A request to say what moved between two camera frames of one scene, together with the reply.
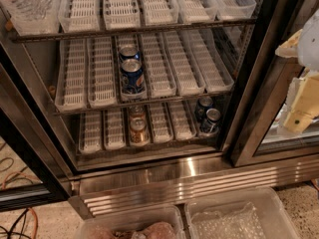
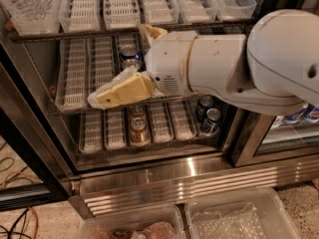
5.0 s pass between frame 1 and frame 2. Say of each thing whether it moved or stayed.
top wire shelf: stayed
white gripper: moved
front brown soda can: stayed
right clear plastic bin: stayed
